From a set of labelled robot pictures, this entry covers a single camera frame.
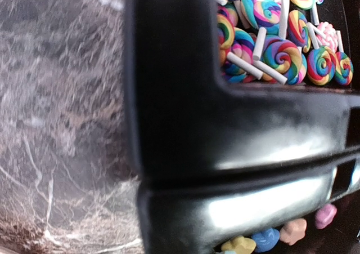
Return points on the black three-compartment candy tray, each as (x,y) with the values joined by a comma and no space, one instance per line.
(216,159)

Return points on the pile of star candies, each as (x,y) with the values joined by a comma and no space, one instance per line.
(290,233)

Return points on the pile of swirl lollipops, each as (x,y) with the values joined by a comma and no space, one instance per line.
(280,41)

